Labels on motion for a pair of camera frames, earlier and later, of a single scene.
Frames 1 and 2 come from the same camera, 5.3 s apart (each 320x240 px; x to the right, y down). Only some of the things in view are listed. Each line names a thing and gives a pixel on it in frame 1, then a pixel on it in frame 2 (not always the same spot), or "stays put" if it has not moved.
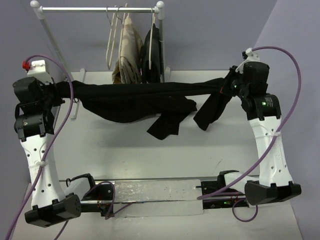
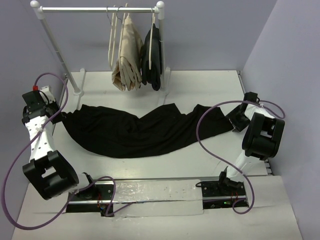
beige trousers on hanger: (128, 69) stays put
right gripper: (226, 87) to (232, 115)
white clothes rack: (159, 8) stays put
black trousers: (159, 104) to (101, 133)
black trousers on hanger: (154, 75) stays put
